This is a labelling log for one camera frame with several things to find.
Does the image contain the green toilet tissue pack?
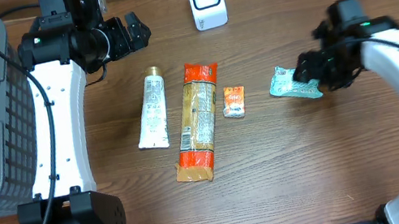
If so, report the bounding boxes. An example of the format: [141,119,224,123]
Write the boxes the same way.
[269,66,323,99]

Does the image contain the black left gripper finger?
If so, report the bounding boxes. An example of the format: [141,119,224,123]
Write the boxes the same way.
[131,34,149,52]
[124,11,151,38]

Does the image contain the orange long snack packet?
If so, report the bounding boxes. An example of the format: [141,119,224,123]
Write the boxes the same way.
[176,63,218,183]

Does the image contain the small orange sachet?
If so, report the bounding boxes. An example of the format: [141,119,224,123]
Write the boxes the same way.
[223,86,246,118]

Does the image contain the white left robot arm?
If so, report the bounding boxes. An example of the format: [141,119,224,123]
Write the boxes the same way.
[7,0,151,224]

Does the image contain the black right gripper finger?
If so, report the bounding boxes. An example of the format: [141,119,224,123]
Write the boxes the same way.
[302,72,326,87]
[293,51,316,83]

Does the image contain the white tube with gold cap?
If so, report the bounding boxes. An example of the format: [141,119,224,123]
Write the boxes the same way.
[138,66,170,149]

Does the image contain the white barcode scanner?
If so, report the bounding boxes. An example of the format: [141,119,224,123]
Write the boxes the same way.
[189,0,228,31]

